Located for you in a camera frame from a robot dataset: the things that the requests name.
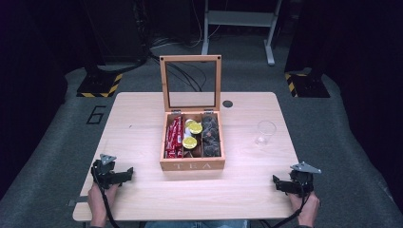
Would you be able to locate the wooden tea box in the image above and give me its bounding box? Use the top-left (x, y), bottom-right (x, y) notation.
top-left (159, 54), bottom-right (226, 172)

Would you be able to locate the clear glass cup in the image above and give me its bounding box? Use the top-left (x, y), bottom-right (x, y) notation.
top-left (255, 120), bottom-right (278, 146)

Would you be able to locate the bundle of floor cables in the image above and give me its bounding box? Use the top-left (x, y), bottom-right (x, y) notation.
top-left (147, 29), bottom-right (208, 93)

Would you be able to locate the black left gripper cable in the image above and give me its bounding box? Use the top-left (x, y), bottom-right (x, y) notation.
top-left (90, 167), bottom-right (121, 228)

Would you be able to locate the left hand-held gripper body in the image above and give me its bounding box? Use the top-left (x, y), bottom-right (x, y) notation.
top-left (91, 154), bottom-right (127, 190)

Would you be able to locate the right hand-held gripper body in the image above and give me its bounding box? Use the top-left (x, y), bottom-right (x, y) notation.
top-left (285, 161), bottom-right (322, 196)

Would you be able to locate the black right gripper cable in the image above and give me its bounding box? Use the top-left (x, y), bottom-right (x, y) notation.
top-left (271, 181), bottom-right (313, 228)

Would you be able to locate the grey table edge bracket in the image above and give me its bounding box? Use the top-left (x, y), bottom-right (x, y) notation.
top-left (67, 196), bottom-right (89, 208)

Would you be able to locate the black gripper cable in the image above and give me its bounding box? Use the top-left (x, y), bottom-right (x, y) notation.
top-left (90, 167), bottom-right (121, 228)
top-left (271, 181), bottom-right (313, 228)

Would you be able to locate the hazard-striped black stand base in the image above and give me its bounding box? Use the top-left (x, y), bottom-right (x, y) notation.
top-left (283, 69), bottom-right (331, 99)
top-left (76, 72), bottom-right (124, 99)

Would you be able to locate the person's right hand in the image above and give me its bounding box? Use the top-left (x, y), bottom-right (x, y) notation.
top-left (287, 190), bottom-right (320, 222)

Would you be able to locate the pile of dark tea bags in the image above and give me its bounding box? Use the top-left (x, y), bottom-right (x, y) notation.
top-left (201, 114), bottom-right (221, 158)

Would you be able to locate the bunch of red sachets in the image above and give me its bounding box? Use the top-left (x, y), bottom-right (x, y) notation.
top-left (163, 115), bottom-right (184, 160)

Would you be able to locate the person's left hand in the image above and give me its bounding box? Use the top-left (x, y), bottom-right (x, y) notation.
top-left (87, 182), bottom-right (120, 220)

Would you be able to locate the white metal desk frame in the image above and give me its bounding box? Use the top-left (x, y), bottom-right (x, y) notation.
top-left (201, 0), bottom-right (283, 67)

